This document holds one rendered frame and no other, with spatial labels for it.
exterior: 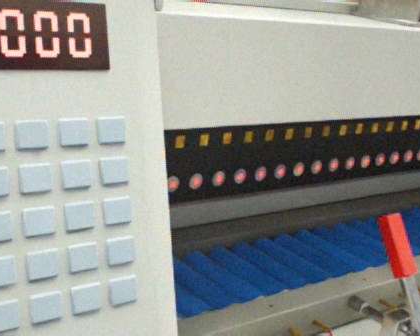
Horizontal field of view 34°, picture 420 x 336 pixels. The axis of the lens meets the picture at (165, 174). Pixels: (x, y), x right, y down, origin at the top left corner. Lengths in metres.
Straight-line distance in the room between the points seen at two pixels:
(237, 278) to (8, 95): 0.24
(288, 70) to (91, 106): 0.11
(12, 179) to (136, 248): 0.05
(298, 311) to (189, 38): 0.19
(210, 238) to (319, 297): 0.09
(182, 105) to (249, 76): 0.04
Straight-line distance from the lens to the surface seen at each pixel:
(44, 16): 0.22
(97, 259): 0.23
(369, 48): 0.35
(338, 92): 0.34
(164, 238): 0.25
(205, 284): 0.41
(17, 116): 0.22
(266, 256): 0.47
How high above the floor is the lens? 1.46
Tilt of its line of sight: 3 degrees down
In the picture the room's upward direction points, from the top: 4 degrees counter-clockwise
